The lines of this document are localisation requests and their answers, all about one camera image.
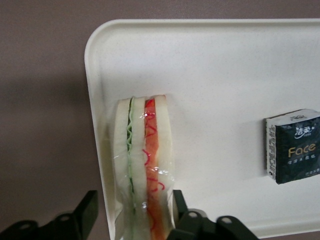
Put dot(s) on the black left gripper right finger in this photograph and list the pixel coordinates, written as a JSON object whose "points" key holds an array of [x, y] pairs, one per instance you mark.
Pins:
{"points": [[180, 207]]}

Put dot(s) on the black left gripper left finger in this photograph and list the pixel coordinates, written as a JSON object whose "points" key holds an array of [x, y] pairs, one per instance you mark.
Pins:
{"points": [[87, 207]]}

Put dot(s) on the triangle sandwich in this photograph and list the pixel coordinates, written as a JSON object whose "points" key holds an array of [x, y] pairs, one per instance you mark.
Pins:
{"points": [[137, 150]]}

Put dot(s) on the cream plastic tray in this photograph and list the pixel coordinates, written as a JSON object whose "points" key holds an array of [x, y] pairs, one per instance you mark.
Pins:
{"points": [[200, 62]]}

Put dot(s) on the black tissue pack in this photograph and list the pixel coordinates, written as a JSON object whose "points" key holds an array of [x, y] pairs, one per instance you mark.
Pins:
{"points": [[297, 150]]}

